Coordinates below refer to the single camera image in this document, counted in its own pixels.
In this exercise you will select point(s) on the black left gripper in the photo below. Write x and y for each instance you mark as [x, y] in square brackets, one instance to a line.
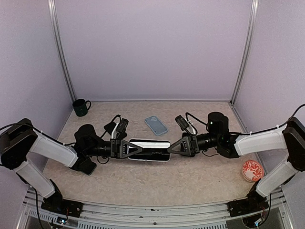
[118, 149]

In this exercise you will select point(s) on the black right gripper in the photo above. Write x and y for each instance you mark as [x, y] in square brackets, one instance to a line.
[190, 145]

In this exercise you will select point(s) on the white-edged black smartphone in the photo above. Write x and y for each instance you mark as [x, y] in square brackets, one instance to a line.
[152, 150]

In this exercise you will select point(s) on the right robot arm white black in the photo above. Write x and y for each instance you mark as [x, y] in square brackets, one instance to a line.
[289, 136]

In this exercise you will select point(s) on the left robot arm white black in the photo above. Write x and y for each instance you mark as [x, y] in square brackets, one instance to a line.
[19, 139]

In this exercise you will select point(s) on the light blue phone case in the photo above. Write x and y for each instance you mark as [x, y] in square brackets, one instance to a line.
[156, 125]

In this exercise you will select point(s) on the black smartphone on table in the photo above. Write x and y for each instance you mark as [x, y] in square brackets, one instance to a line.
[86, 166]

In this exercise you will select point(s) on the dark green mug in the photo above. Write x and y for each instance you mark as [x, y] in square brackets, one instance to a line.
[81, 107]

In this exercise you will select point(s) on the red white patterned dish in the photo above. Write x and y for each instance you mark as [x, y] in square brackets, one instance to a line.
[252, 171]

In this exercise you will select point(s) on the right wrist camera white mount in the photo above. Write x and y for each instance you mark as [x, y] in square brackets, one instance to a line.
[185, 125]

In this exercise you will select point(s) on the front aluminium rail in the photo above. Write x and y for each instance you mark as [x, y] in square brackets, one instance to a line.
[202, 216]

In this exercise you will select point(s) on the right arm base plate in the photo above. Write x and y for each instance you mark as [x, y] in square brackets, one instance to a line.
[247, 205]

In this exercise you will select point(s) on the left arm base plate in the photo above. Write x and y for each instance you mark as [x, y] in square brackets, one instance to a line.
[57, 204]

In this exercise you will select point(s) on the right aluminium frame post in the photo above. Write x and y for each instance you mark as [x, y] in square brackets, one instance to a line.
[246, 51]

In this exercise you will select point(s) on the aluminium frame post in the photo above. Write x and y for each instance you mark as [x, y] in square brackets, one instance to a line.
[60, 50]
[246, 51]

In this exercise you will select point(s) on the left aluminium frame post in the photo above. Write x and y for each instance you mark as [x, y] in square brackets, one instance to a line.
[60, 50]

